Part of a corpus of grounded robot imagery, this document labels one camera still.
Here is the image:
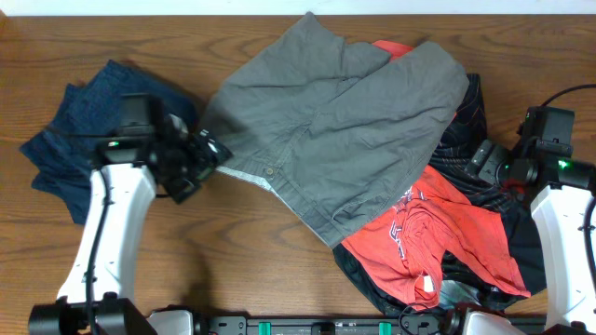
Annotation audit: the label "red t-shirt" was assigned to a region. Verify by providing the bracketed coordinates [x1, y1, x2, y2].
[341, 39, 532, 312]

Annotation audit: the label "grey shorts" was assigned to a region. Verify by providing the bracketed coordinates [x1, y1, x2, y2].
[201, 13, 468, 247]

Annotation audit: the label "black patterned garment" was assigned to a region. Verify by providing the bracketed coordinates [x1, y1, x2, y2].
[333, 74, 547, 317]

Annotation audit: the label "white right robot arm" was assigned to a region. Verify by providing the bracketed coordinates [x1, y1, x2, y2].
[466, 140, 595, 334]

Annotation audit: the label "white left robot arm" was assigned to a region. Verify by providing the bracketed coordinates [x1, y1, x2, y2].
[28, 114, 232, 335]

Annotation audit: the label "folded navy blue shorts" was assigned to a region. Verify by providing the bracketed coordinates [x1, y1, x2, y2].
[20, 60, 198, 224]

